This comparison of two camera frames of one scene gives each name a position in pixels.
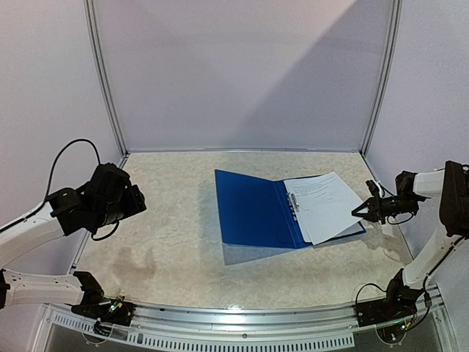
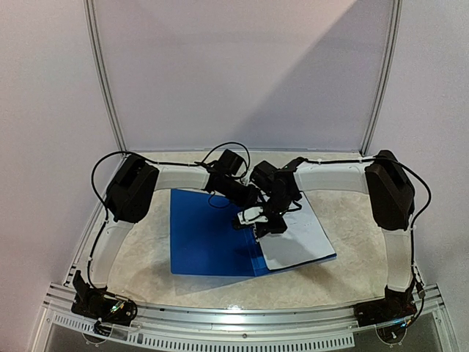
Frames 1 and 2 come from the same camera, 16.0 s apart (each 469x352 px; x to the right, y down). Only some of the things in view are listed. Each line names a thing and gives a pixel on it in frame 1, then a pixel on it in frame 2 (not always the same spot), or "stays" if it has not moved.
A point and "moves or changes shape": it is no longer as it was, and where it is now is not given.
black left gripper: [135, 202] to [251, 193]
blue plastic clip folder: [257, 211] moves or changes shape
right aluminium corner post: [396, 10] stays
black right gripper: [376, 206] to [273, 226]
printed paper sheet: [326, 204] to [305, 240]
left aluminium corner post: [92, 30] stays
